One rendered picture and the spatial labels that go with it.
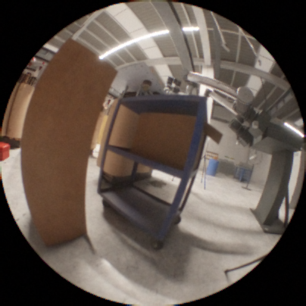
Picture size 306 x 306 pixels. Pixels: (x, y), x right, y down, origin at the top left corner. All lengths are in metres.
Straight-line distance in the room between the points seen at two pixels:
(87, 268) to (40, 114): 0.66
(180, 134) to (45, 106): 0.59
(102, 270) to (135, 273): 0.16
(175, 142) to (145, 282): 0.75
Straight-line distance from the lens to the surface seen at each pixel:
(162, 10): 4.36
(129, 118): 1.12
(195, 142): 0.45
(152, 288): 0.64
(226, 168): 9.51
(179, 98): 0.55
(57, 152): 0.42
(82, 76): 0.46
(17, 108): 2.42
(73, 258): 0.67
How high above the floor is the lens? 0.61
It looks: 3 degrees down
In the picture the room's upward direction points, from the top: 15 degrees clockwise
